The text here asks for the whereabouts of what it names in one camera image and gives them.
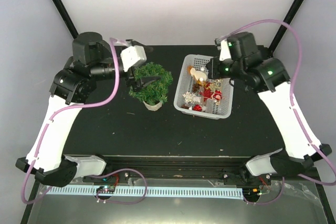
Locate small green christmas tree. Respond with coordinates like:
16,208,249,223
129,62,173,111

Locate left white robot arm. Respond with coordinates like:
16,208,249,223
16,31,160,187

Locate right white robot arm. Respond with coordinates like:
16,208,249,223
206,31,332,184

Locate white mushroom ornament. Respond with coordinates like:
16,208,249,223
187,66,207,82

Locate gold bell ornament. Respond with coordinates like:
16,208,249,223
200,81,212,92

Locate red star ornament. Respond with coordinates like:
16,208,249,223
201,88,214,102

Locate brown pine cone ornament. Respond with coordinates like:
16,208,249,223
192,83,201,93

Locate white plastic basket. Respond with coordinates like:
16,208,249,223
173,55,234,120

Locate white snowflake ornament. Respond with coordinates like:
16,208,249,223
182,92,201,104

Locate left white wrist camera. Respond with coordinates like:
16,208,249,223
120,45,147,72

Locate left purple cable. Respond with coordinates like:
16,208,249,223
20,37,149,205

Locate purple cable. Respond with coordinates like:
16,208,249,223
225,19,336,206
20,37,149,205

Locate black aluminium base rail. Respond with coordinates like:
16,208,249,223
73,155,320,183

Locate black left frame post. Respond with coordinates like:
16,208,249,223
51,0,79,39

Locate black frame post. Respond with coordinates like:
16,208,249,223
269,0,304,53
51,0,79,39

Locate white cable duct strip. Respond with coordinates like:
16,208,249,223
48,185,244,200

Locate black right frame post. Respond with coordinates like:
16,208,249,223
269,0,304,53

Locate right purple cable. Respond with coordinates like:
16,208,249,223
225,19,336,206

